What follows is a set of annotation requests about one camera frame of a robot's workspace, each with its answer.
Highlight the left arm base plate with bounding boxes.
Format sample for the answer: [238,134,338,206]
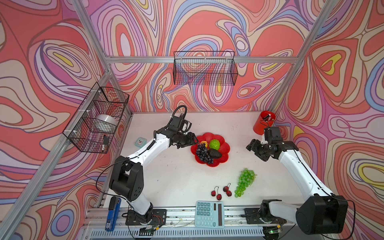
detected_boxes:
[122,209,167,227]

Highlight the teal desk calculator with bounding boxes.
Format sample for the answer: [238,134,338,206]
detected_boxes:
[195,201,225,229]

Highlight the right red cherry pair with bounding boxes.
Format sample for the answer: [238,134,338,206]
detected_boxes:
[223,183,232,197]

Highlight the small teal square object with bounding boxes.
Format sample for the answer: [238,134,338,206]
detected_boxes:
[135,137,147,148]

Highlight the green fake grape bunch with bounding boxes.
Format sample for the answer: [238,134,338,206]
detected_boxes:
[235,168,257,198]

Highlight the dark fake avocado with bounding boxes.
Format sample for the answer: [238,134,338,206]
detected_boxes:
[208,149,222,159]

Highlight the left black wire basket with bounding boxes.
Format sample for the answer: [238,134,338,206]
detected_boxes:
[63,83,130,154]

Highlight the bumpy green fake fruit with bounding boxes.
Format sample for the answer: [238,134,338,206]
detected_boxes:
[209,139,221,151]

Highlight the red flower-shaped fruit bowl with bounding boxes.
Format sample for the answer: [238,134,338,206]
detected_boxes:
[191,133,231,168]

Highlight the black wire basket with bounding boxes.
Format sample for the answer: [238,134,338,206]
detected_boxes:
[63,83,130,154]
[173,50,238,86]

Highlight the yellow fake lemon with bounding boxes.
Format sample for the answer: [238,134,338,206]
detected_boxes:
[200,141,209,149]

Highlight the back black wire basket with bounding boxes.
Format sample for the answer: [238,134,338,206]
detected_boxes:
[173,50,238,86]

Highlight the white tape roll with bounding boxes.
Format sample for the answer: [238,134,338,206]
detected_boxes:
[96,114,118,126]

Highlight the left red cherry pair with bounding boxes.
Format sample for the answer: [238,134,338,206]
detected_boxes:
[211,186,222,201]

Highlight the black fake grape bunch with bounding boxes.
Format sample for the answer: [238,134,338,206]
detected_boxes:
[196,144,214,165]

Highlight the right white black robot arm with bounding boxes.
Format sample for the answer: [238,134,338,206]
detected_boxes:
[246,127,349,235]

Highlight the red pen cup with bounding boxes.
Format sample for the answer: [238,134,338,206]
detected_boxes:
[253,111,276,135]

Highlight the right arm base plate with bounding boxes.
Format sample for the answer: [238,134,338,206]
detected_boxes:
[241,207,287,225]

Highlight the red cherry pair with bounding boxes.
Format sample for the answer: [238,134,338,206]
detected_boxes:
[223,183,232,197]
[211,186,222,201]

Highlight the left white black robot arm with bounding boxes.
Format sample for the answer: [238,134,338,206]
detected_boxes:
[109,105,198,224]

